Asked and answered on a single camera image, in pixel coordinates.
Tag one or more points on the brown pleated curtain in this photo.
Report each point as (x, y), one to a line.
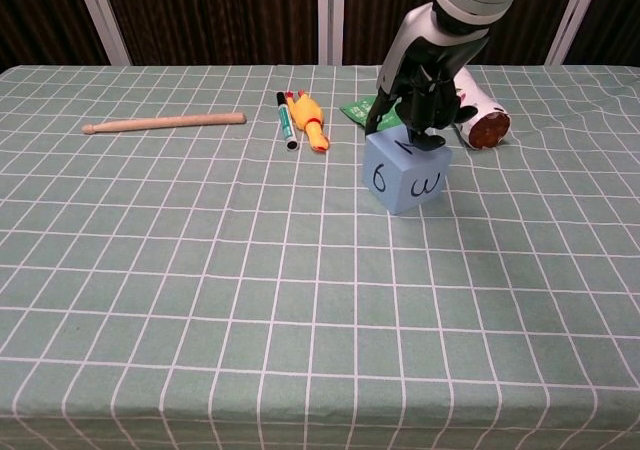
(215, 15)
(40, 15)
(615, 20)
(380, 5)

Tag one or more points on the wooden stick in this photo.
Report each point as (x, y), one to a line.
(165, 122)

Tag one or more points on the green grid tablecloth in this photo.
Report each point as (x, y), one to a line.
(250, 295)

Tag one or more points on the white frame post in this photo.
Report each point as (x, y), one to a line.
(102, 20)
(575, 17)
(330, 17)

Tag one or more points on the green marker pen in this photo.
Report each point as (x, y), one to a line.
(286, 120)

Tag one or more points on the blue numbered foam cube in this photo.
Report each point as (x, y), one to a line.
(395, 170)

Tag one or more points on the green snack packet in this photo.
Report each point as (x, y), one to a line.
(357, 110)

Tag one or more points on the yellow rubber chicken toy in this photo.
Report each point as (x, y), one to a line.
(307, 115)

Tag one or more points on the white labelled drink bottle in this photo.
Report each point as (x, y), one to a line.
(485, 107)

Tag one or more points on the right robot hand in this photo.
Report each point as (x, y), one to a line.
(420, 60)

